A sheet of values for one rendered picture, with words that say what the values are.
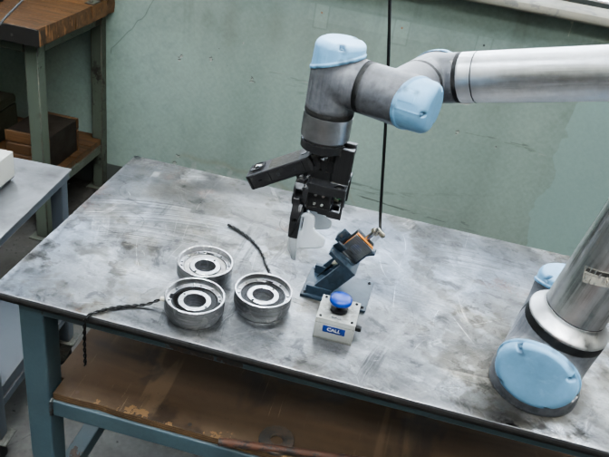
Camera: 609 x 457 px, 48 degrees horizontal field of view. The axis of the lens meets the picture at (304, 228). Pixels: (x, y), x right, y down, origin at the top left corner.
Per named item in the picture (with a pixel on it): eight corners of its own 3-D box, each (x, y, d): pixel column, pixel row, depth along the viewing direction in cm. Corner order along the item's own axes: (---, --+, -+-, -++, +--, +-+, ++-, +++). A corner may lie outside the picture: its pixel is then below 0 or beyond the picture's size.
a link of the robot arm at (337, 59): (358, 53, 92) (304, 36, 95) (343, 128, 97) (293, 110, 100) (381, 43, 98) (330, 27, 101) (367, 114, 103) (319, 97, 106)
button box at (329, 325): (312, 336, 120) (315, 315, 118) (319, 313, 126) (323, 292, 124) (356, 348, 119) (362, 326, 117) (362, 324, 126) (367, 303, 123)
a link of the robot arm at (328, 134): (298, 115, 99) (310, 97, 106) (294, 144, 102) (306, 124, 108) (349, 126, 98) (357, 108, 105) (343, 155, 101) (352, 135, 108)
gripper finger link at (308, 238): (317, 272, 110) (328, 219, 107) (282, 264, 111) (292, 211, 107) (321, 266, 113) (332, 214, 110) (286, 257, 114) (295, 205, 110)
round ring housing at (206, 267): (184, 258, 135) (185, 240, 133) (236, 267, 135) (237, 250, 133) (169, 289, 126) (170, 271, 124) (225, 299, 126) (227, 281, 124)
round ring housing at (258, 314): (282, 331, 120) (285, 313, 118) (225, 316, 122) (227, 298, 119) (294, 297, 129) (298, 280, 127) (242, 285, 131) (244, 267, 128)
